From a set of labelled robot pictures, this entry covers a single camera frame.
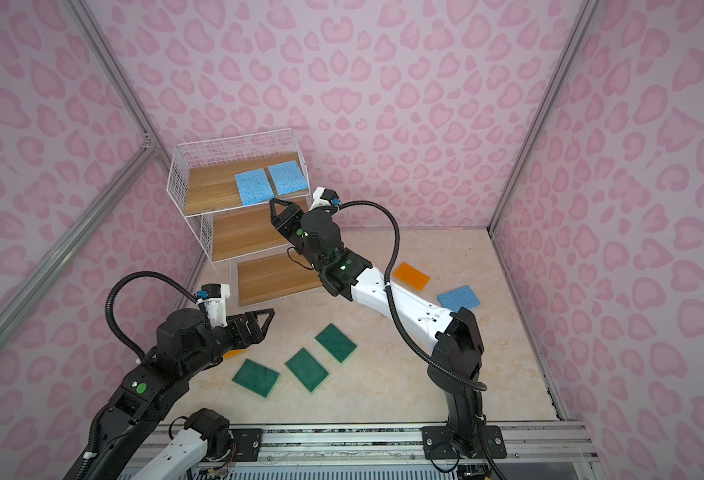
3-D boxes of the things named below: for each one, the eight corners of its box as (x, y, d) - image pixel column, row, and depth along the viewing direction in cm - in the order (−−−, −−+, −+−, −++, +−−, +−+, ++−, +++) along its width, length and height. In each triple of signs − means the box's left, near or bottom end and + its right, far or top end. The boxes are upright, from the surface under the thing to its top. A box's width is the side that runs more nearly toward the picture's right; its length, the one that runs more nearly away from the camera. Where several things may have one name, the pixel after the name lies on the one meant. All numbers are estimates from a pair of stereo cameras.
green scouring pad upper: (316, 340, 93) (315, 337, 91) (331, 325, 96) (330, 322, 94) (341, 363, 88) (341, 360, 87) (356, 347, 92) (356, 344, 90)
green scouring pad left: (234, 381, 85) (231, 379, 84) (249, 360, 89) (246, 357, 87) (267, 399, 82) (265, 397, 81) (281, 376, 86) (279, 374, 84)
